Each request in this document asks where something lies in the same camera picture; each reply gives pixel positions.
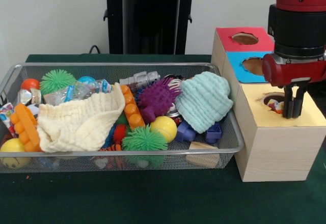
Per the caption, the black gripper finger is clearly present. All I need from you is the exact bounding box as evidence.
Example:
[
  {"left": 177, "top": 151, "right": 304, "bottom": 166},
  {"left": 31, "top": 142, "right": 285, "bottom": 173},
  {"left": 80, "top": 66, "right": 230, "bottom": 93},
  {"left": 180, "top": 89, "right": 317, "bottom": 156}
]
[
  {"left": 292, "top": 83, "right": 308, "bottom": 118},
  {"left": 282, "top": 85, "right": 294, "bottom": 119}
]

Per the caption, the purple spiky rubber toy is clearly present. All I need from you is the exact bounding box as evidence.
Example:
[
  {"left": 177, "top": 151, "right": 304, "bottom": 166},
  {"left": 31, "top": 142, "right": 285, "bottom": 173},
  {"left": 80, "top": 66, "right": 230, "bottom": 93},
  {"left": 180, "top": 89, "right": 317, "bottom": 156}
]
[{"left": 136, "top": 76, "right": 183, "bottom": 123}]

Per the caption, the cream knitted cloth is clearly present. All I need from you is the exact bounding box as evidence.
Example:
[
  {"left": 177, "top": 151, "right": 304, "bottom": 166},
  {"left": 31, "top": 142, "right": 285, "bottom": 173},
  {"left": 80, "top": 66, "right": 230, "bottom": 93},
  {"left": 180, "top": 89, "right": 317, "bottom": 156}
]
[{"left": 37, "top": 82, "right": 126, "bottom": 153}]

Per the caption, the mint green knitted cloth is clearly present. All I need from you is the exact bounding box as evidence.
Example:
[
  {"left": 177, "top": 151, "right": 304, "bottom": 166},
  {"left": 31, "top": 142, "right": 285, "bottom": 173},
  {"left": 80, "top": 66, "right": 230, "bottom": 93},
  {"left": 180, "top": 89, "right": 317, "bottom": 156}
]
[{"left": 175, "top": 71, "right": 234, "bottom": 134}]

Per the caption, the green spiky rubber ball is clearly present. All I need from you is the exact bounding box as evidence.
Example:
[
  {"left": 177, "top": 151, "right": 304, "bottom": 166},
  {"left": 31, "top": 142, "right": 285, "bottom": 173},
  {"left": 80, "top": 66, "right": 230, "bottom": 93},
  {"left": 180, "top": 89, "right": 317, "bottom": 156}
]
[
  {"left": 121, "top": 125, "right": 169, "bottom": 152},
  {"left": 40, "top": 69, "right": 77, "bottom": 96}
]

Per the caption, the silver wire mesh bin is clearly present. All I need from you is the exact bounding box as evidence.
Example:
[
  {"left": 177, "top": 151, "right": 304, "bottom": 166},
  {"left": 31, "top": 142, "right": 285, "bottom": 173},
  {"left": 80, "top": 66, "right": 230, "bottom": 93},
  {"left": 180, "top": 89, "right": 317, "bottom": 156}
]
[{"left": 0, "top": 61, "right": 245, "bottom": 175}]

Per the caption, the colourful dotted cloth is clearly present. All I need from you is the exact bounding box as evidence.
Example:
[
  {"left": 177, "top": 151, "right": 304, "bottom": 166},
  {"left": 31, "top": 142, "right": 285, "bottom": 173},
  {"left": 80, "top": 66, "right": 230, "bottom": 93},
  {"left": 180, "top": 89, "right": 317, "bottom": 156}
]
[{"left": 267, "top": 97, "right": 285, "bottom": 115}]

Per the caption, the orange toy building brick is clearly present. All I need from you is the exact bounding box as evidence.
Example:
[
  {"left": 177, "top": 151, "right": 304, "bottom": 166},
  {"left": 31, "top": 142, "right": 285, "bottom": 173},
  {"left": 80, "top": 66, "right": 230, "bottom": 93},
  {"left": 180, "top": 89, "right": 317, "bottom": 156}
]
[
  {"left": 10, "top": 103, "right": 41, "bottom": 153},
  {"left": 120, "top": 84, "right": 146, "bottom": 130}
]

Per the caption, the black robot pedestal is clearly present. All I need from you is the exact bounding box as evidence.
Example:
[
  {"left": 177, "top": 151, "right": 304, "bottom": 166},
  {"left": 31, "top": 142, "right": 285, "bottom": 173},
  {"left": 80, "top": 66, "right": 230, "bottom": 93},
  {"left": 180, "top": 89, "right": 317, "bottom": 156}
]
[{"left": 98, "top": 0, "right": 206, "bottom": 55}]

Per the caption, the yellow plastic ball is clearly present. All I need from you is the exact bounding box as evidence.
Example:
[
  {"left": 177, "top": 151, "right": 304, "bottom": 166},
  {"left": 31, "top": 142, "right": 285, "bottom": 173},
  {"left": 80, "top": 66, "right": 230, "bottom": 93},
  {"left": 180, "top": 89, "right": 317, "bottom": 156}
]
[{"left": 149, "top": 116, "right": 178, "bottom": 143}]

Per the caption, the wooden box with three holes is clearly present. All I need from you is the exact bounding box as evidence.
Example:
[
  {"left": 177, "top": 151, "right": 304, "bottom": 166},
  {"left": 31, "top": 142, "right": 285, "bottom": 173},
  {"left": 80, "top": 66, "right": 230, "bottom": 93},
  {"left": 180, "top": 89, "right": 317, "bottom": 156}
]
[{"left": 210, "top": 26, "right": 326, "bottom": 183}]

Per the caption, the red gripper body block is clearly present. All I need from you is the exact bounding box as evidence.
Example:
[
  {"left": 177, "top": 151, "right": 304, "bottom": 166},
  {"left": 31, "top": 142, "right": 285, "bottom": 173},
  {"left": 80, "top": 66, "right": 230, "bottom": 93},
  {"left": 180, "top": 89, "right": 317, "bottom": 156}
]
[{"left": 262, "top": 53, "right": 326, "bottom": 87}]

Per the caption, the plain wooden wedge block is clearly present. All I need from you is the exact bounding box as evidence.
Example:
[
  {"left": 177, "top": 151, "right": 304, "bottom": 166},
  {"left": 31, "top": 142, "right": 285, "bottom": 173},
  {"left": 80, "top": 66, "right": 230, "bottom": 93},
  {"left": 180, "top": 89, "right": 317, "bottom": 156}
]
[{"left": 185, "top": 141, "right": 220, "bottom": 169}]

